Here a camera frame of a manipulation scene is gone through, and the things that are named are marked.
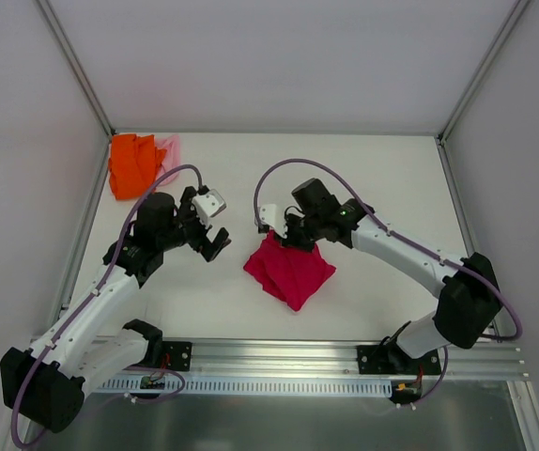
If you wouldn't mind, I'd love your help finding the red t shirt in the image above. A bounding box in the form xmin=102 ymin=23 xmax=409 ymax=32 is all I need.
xmin=243 ymin=231 xmax=336 ymax=312

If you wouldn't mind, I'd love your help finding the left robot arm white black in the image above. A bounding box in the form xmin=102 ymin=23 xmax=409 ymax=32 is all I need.
xmin=0 ymin=186 xmax=230 ymax=433

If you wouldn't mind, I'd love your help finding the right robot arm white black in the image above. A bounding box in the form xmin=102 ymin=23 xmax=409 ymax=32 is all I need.
xmin=280 ymin=179 xmax=501 ymax=374

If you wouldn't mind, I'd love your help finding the pink t shirt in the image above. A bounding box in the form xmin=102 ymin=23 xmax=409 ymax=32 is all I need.
xmin=154 ymin=134 xmax=181 ymax=179

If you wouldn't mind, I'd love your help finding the orange t shirt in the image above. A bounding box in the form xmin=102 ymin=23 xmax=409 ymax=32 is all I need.
xmin=108 ymin=133 xmax=161 ymax=201

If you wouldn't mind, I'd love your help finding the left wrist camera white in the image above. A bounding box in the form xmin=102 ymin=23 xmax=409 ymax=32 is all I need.
xmin=192 ymin=189 xmax=227 ymax=227

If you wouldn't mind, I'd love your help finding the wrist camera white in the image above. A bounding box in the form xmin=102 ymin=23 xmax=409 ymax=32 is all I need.
xmin=192 ymin=189 xmax=227 ymax=227
xmin=255 ymin=204 xmax=287 ymax=238

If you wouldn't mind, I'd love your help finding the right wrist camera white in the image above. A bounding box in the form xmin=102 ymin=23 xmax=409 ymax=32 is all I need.
xmin=255 ymin=204 xmax=287 ymax=238

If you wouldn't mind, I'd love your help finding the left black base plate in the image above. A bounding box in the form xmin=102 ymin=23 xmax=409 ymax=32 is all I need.
xmin=160 ymin=340 xmax=193 ymax=372

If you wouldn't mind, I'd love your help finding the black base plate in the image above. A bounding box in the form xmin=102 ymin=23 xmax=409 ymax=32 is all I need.
xmin=160 ymin=340 xmax=193 ymax=372
xmin=356 ymin=344 xmax=441 ymax=376

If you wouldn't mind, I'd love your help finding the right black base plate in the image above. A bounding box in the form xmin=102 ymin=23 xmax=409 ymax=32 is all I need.
xmin=356 ymin=344 xmax=441 ymax=376

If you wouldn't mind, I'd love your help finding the right aluminium frame post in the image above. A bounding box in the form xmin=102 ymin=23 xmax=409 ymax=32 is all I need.
xmin=436 ymin=0 xmax=533 ymax=142

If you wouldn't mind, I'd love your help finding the aluminium frame post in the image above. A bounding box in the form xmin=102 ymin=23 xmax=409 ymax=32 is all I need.
xmin=436 ymin=0 xmax=533 ymax=142
xmin=34 ymin=0 xmax=116 ymax=138

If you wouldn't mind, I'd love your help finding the white slotted cable duct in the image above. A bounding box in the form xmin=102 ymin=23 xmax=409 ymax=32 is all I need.
xmin=96 ymin=374 xmax=393 ymax=398

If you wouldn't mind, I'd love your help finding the left aluminium frame post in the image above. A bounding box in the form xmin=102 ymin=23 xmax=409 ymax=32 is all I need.
xmin=34 ymin=0 xmax=116 ymax=138

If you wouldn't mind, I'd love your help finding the aluminium mounting rail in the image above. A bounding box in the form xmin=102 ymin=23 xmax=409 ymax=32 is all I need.
xmin=85 ymin=335 xmax=530 ymax=380

